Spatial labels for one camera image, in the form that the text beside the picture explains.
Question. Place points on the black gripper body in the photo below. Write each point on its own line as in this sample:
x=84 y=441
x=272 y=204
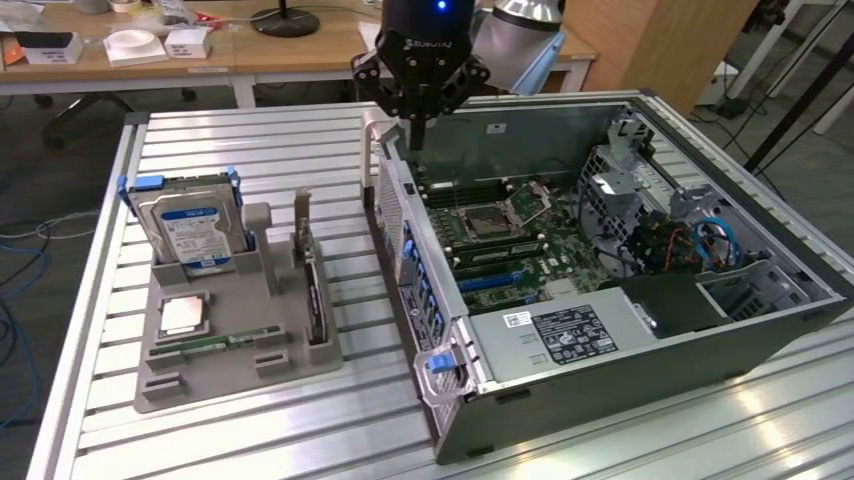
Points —
x=423 y=50

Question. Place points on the black graphics card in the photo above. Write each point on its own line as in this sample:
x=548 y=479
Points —
x=313 y=300

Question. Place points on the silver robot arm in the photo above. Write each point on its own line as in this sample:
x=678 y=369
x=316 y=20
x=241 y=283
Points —
x=507 y=50

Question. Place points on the white paper stack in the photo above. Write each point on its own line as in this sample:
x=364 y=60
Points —
x=369 y=35

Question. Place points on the wooden desk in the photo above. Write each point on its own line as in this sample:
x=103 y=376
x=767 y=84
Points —
x=300 y=55

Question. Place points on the black lamp base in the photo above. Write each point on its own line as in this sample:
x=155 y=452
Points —
x=283 y=25

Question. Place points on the metal socket cover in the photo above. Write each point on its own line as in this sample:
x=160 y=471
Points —
x=534 y=200

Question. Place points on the CPU socket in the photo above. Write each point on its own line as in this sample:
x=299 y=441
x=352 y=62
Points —
x=483 y=220

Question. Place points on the white labelled box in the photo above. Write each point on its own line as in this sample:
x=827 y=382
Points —
x=187 y=45

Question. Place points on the metal disk bay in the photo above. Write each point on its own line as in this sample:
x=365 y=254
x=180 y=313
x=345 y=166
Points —
x=614 y=185

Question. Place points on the wooden cabinet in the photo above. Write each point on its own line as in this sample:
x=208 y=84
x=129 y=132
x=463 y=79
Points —
x=667 y=45

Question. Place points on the installed RAM stick with label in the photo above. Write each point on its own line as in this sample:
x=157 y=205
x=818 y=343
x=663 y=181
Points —
x=500 y=254

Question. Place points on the white tape holder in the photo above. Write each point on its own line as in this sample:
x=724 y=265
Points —
x=136 y=50

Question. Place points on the green motherboard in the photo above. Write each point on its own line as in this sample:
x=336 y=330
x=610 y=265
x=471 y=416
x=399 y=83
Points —
x=567 y=250

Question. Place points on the white low cabinet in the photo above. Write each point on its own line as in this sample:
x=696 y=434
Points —
x=723 y=92

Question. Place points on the blue expansion slot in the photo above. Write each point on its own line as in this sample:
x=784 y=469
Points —
x=489 y=282

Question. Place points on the hard disk in blue caddy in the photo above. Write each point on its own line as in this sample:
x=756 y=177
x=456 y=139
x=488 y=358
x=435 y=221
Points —
x=193 y=235

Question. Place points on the silver chipset heatsink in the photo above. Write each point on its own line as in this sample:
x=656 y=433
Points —
x=562 y=287

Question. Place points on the grey cup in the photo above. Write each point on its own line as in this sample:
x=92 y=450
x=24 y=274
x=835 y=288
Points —
x=89 y=6

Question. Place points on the black office chair base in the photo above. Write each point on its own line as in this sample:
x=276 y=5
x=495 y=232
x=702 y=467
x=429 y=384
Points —
x=73 y=112

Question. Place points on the white box with black top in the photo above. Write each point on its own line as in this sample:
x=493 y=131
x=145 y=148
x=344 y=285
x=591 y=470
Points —
x=53 y=52

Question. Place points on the grey parts rack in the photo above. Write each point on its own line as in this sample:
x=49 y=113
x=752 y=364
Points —
x=233 y=300

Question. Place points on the black slanted pole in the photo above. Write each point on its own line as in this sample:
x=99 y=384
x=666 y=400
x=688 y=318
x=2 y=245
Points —
x=796 y=107

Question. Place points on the grey power supply unit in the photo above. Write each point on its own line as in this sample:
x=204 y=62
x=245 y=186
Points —
x=520 y=350

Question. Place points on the orange box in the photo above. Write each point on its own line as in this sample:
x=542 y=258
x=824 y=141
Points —
x=9 y=52

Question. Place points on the silver CPU chip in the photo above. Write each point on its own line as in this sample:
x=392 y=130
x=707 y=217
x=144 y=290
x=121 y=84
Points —
x=181 y=315

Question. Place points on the blue case latch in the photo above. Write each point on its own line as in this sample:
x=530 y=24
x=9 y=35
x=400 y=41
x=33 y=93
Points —
x=439 y=362

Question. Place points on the green RAM stick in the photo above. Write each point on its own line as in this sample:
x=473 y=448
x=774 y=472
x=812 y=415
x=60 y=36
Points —
x=213 y=341

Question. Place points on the black PC case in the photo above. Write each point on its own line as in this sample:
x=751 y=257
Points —
x=600 y=380

